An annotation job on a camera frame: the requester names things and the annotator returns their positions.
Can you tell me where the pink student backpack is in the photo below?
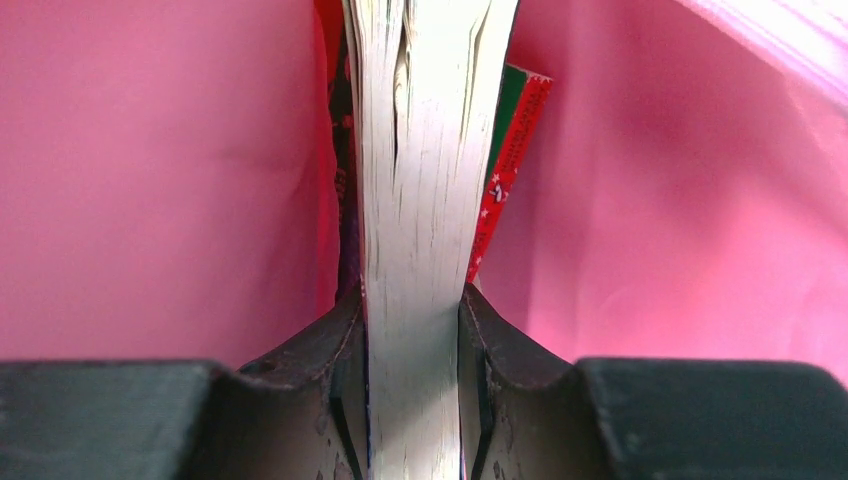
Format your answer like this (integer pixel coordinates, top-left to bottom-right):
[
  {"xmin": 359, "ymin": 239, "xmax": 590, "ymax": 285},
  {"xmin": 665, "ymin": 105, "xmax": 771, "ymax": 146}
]
[{"xmin": 1, "ymin": 1, "xmax": 847, "ymax": 378}]

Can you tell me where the blue orange paperback book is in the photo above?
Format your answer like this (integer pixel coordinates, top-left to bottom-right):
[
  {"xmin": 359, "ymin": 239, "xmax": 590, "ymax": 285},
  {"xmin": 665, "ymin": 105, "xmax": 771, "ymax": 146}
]
[{"xmin": 342, "ymin": 1, "xmax": 518, "ymax": 479}]

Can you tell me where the green paperback book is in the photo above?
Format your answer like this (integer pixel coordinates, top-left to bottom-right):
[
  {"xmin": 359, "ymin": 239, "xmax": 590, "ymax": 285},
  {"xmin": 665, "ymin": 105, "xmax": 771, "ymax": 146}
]
[{"xmin": 466, "ymin": 65, "xmax": 553, "ymax": 283}]

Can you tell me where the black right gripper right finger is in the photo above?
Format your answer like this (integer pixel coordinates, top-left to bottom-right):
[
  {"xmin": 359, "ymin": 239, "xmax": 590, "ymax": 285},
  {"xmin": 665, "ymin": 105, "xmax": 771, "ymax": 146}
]
[{"xmin": 458, "ymin": 285, "xmax": 847, "ymax": 479}]

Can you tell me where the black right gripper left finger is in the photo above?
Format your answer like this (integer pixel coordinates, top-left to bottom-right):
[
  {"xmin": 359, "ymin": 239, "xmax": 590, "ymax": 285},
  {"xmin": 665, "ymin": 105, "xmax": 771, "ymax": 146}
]
[{"xmin": 1, "ymin": 288, "xmax": 366, "ymax": 479}]

